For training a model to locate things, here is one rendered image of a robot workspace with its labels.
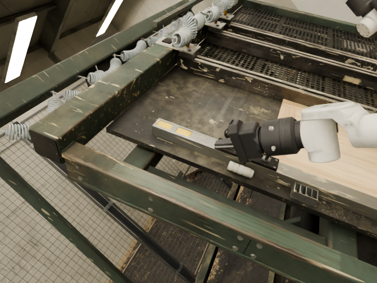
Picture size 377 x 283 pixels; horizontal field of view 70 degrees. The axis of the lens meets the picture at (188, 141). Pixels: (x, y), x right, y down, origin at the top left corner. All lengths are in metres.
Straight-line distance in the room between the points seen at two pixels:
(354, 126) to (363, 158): 0.55
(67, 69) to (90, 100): 0.63
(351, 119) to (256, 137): 0.20
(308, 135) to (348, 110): 0.09
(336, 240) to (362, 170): 0.29
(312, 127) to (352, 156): 0.49
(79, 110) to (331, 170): 0.82
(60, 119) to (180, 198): 0.41
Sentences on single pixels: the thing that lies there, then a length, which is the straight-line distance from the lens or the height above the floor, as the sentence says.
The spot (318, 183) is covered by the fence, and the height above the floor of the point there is 1.24.
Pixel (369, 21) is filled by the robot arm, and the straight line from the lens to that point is 1.23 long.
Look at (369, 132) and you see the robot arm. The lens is 0.59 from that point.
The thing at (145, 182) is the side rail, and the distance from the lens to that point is 0.73.
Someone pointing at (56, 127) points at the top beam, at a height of 1.87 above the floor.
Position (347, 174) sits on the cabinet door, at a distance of 1.02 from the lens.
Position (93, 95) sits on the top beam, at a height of 1.89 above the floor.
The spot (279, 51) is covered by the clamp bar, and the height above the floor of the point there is 1.46.
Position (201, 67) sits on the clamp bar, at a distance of 1.30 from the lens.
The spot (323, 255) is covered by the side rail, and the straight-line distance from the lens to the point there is 0.74.
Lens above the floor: 1.74
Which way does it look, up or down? 11 degrees down
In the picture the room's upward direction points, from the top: 44 degrees counter-clockwise
